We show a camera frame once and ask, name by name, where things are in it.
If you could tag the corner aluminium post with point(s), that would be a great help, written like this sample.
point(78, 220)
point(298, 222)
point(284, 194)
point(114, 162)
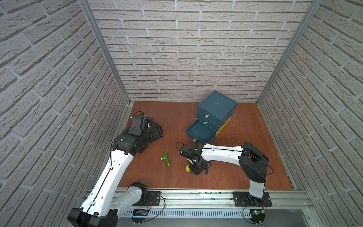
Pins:
point(313, 8)
point(86, 8)

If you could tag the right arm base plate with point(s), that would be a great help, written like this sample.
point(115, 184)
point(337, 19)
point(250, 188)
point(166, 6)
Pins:
point(242, 199)

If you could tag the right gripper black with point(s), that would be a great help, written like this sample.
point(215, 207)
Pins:
point(195, 171)

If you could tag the teal bottom drawer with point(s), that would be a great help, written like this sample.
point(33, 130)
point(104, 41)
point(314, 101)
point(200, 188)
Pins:
point(200, 133)

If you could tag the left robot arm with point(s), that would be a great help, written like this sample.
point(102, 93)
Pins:
point(97, 210)

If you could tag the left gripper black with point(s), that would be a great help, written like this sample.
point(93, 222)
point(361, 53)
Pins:
point(154, 131)

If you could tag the right controller box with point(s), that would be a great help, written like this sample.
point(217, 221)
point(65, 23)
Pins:
point(257, 216)

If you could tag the green toy drill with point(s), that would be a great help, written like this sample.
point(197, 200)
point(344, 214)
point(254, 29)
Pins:
point(165, 158)

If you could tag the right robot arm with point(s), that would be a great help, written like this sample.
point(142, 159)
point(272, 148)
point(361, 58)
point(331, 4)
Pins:
point(253, 162)

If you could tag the right corner aluminium post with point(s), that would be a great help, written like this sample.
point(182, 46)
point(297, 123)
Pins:
point(313, 8)

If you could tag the left controller box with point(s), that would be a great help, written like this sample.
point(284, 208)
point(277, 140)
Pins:
point(139, 215)

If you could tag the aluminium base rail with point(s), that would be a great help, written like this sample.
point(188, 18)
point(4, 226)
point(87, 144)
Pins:
point(193, 203)

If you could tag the left corner aluminium post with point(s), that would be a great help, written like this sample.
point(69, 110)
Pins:
point(86, 8)

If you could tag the controller box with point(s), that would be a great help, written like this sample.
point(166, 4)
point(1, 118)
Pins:
point(257, 216)
point(139, 215)

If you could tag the teal drawer cabinet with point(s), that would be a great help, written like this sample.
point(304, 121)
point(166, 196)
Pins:
point(214, 112)

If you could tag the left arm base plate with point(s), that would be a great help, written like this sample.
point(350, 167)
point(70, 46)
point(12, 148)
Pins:
point(154, 198)

